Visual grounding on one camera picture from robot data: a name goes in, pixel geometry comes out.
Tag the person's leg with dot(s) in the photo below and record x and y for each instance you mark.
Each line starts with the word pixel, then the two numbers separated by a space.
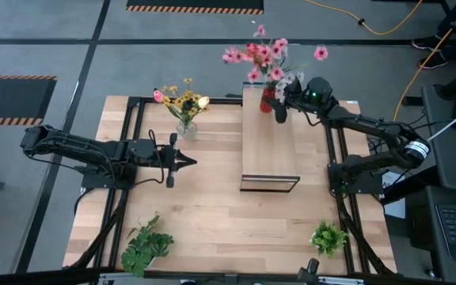
pixel 445 51
pixel 449 23

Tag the dark grey desk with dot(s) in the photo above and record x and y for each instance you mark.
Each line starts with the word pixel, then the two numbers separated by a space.
pixel 445 158
pixel 422 237

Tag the black hazard striped floor mat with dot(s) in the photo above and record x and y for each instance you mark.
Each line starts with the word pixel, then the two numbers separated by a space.
pixel 194 4
pixel 10 97

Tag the white paper sheet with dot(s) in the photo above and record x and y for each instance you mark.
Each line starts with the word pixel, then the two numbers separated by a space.
pixel 396 202

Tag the wooden shelf with black frame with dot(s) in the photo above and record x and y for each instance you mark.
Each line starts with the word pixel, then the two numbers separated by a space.
pixel 267 150

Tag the pink blossom flower bunch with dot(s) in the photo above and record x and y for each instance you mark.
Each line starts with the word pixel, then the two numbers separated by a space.
pixel 267 59

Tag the large green potted plant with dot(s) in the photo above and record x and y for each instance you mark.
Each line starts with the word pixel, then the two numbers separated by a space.
pixel 145 247

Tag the pink artificial tulip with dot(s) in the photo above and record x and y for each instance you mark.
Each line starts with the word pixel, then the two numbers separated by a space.
pixel 158 96

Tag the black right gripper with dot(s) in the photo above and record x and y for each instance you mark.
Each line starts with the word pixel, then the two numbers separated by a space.
pixel 311 97

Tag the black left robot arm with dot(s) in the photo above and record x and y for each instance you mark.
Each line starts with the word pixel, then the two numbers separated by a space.
pixel 77 150

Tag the clear cut glass vase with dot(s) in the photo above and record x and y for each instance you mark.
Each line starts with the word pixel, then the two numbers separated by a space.
pixel 186 130

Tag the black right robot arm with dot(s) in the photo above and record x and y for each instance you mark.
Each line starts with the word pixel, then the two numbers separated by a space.
pixel 374 134

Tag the small black device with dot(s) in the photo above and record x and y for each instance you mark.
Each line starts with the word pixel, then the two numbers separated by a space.
pixel 309 271

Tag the cream artificial tulip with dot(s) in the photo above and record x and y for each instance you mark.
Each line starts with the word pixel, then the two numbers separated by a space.
pixel 204 102

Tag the black metal table frame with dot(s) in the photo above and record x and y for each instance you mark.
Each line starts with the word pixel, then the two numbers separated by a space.
pixel 137 118

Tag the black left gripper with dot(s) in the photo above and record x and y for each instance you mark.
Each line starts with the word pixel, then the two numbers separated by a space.
pixel 149 152

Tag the small green potted plant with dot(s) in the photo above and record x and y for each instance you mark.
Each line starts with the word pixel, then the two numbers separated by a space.
pixel 328 239

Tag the red ribbed glass vase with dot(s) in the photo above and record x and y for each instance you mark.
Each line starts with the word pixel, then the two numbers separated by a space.
pixel 266 106

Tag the yellow artificial flower bunch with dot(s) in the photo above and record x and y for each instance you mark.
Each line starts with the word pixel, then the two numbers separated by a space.
pixel 184 99

